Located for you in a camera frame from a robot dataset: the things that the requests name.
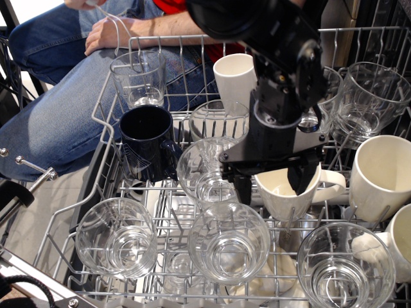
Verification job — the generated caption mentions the metal clamp with black handle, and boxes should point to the metal clamp with black handle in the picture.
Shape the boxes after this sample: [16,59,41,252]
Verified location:
[1,156,58,227]

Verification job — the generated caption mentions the tall clear glass back left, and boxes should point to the tall clear glass back left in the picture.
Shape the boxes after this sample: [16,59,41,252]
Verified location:
[110,50,166,109]

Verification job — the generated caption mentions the dark blue ceramic mug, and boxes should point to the dark blue ceramic mug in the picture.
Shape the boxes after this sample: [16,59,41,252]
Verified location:
[119,105,182,183]

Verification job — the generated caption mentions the white dish on lower rack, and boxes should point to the white dish on lower rack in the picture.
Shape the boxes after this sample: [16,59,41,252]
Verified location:
[220,246,309,307]

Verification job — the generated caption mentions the person's resting hand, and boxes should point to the person's resting hand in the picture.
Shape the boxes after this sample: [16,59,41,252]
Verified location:
[84,17,149,56]

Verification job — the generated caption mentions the person's hand holding controller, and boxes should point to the person's hand holding controller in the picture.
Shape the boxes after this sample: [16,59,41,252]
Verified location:
[64,0,107,10]

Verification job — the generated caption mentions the black braided cable bottom left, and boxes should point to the black braided cable bottom left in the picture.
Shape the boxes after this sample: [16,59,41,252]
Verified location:
[0,273,58,308]

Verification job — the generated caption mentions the white controller with cable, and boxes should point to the white controller with cable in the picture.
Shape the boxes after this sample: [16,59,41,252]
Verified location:
[85,0,150,73]

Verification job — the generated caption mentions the blue jeans legs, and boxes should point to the blue jeans legs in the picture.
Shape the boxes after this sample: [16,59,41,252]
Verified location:
[1,3,216,182]

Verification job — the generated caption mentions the grey wire dishwasher rack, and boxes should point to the grey wire dishwasher rack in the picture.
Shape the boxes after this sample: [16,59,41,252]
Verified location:
[34,26,410,307]

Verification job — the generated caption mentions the person's bare forearm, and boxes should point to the person's bare forearm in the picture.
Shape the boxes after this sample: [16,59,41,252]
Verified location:
[144,11,222,46]

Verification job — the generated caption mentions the clear glass cup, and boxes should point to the clear glass cup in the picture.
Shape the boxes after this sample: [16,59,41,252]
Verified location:
[331,62,410,149]
[75,197,157,279]
[177,137,239,210]
[188,201,270,286]
[297,222,396,307]
[299,66,343,135]

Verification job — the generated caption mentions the white mug back centre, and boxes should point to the white mug back centre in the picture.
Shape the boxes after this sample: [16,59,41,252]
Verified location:
[213,53,257,116]

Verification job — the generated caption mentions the white mug far right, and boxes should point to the white mug far right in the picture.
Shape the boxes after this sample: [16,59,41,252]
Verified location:
[351,204,410,283]

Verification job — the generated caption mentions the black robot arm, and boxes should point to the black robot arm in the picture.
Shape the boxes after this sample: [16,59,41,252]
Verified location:
[187,1,328,204]

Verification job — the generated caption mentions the large white mug right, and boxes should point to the large white mug right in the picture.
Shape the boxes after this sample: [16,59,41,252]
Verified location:
[349,135,410,223]

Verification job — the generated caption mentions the clear glass behind middle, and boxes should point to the clear glass behind middle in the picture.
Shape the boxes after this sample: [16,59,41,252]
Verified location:
[189,99,249,141]

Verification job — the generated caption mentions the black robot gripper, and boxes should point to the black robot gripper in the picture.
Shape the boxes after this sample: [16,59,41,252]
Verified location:
[219,51,327,205]

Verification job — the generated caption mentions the small glass on lower rack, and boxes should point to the small glass on lower rack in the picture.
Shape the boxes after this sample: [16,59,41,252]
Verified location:
[163,252,203,295]

